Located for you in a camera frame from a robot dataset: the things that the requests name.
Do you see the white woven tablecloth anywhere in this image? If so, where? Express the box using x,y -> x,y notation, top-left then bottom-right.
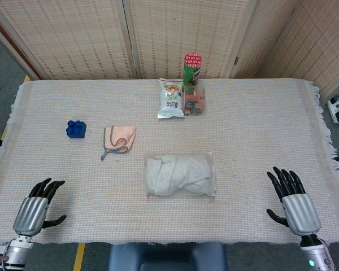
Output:
0,77 -> 339,246

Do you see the blue toy building block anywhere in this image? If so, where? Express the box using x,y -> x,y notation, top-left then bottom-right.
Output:
66,120 -> 87,139

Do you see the grey garment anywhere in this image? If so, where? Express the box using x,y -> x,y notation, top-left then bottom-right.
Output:
146,154 -> 215,196

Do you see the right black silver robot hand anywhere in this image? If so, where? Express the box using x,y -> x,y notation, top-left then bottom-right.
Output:
266,166 -> 322,237

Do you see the white power strip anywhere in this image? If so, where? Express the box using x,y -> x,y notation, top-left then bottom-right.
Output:
327,95 -> 339,124

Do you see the green Pringles can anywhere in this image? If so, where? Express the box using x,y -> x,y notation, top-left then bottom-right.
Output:
182,51 -> 203,95

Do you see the pink cloth with grey trim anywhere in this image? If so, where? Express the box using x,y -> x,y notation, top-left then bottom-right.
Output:
101,125 -> 137,161

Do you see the clear plastic box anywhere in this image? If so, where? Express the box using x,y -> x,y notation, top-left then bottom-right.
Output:
182,84 -> 207,116

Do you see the transparent plastic zip bag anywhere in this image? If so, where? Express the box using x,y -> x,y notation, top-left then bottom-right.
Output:
144,152 -> 217,198

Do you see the white snack packet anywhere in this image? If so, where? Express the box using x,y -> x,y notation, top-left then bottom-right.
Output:
157,78 -> 185,120

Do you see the woven folding screen panel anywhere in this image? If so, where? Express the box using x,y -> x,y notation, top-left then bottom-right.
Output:
282,0 -> 339,98
123,0 -> 257,80
0,0 -> 139,81
228,0 -> 303,80

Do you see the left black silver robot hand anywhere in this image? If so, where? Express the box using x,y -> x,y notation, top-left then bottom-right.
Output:
12,177 -> 67,237

